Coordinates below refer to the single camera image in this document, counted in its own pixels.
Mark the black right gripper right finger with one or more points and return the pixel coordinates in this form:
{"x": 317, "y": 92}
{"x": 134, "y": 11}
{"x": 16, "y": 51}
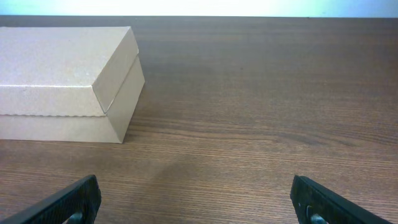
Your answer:
{"x": 314, "y": 203}

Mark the brown cardboard box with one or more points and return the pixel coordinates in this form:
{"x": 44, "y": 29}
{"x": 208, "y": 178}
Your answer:
{"x": 69, "y": 83}

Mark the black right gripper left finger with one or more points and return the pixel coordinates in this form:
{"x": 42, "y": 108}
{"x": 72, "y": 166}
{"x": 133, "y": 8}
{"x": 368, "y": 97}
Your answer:
{"x": 77, "y": 203}

